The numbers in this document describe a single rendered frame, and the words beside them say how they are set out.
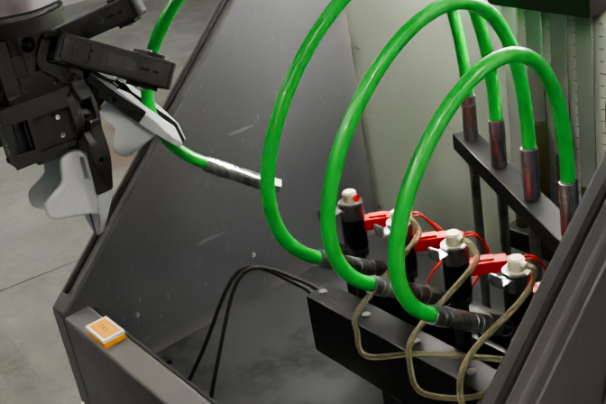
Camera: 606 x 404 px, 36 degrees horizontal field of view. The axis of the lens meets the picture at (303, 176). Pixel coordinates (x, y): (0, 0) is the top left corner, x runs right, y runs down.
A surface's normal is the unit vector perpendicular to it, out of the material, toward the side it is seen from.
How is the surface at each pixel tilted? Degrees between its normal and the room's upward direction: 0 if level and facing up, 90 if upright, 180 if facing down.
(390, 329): 0
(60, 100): 90
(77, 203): 93
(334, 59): 90
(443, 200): 90
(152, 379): 0
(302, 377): 0
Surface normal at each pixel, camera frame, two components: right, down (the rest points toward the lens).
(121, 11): 0.03, 0.24
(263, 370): -0.15, -0.90
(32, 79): 0.62, 0.25
